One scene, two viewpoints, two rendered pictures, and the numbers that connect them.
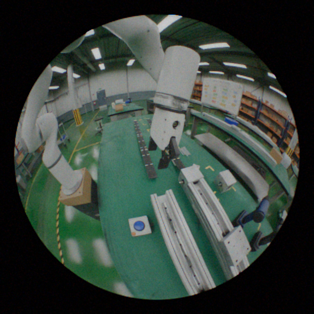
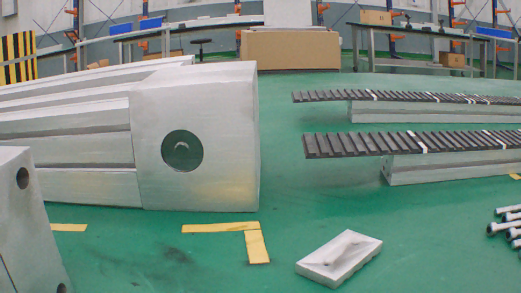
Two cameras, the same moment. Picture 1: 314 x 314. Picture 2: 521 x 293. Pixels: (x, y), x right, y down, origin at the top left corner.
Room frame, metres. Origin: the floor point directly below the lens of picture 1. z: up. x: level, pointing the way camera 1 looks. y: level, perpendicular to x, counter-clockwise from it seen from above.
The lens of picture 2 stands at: (0.44, -0.48, 0.92)
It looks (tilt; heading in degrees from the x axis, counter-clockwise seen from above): 19 degrees down; 109
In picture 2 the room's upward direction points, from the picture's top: 2 degrees counter-clockwise
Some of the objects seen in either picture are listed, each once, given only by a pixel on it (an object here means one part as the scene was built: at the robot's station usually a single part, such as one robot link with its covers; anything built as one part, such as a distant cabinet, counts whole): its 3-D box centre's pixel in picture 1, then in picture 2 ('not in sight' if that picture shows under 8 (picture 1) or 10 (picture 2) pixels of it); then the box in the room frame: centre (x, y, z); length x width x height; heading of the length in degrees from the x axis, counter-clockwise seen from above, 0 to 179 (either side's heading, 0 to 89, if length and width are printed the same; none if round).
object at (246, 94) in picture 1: (244, 106); not in sight; (6.56, -7.89, 1.58); 2.83 x 0.98 x 3.15; 24
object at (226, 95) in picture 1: (217, 107); not in sight; (2.74, -1.97, 0.97); 1.50 x 0.50 x 1.95; 24
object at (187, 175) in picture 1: (188, 178); (202, 125); (0.29, -0.18, 0.83); 0.12 x 0.09 x 0.10; 107
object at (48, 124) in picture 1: (47, 138); not in sight; (0.21, 0.53, 1.17); 0.19 x 0.12 x 0.24; 6
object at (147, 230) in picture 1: (142, 226); not in sight; (0.04, 0.06, 0.81); 0.10 x 0.08 x 0.06; 107
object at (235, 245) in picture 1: (234, 246); not in sight; (-0.14, -0.32, 0.87); 0.16 x 0.11 x 0.07; 17
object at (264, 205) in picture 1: (253, 212); not in sight; (-0.02, -0.49, 0.89); 0.20 x 0.08 x 0.22; 110
